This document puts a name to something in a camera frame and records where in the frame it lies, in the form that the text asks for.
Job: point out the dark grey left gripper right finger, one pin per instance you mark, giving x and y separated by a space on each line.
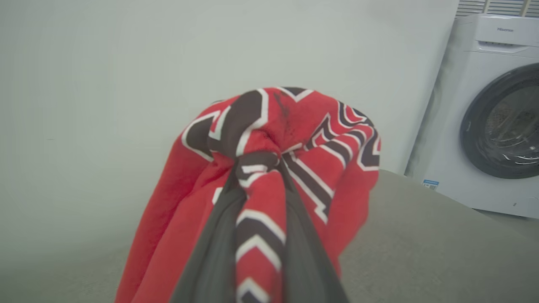
307 261

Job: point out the white slatted vent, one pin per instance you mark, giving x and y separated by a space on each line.
497 6

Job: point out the red basketball jersey shirt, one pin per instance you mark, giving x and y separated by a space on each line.
337 168

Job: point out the blue energy label sticker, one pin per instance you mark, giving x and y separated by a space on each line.
430 184

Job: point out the white washing machine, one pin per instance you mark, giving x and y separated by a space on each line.
454 126

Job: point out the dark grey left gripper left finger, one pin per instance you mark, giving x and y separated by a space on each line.
210 261

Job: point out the grey fabric sofa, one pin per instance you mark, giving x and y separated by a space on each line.
421 252

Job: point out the dark round washing machine door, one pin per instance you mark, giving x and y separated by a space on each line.
501 122

